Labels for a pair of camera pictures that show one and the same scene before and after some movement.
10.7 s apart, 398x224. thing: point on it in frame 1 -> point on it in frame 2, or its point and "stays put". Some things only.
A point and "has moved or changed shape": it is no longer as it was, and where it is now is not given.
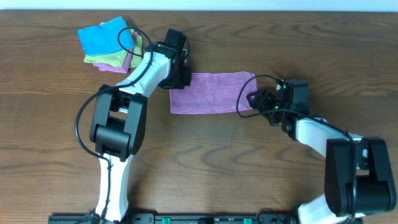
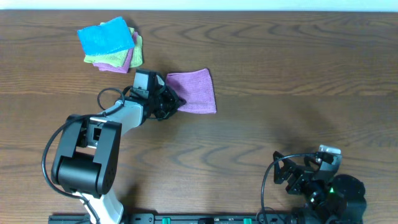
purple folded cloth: (119, 69) stays put
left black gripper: (181, 78) -> (168, 102)
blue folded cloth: (104, 38) stays put
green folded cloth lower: (137, 56) stays put
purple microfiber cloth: (212, 92) has moved or changed shape
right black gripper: (263, 97) -> (302, 175)
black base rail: (199, 218) stays put
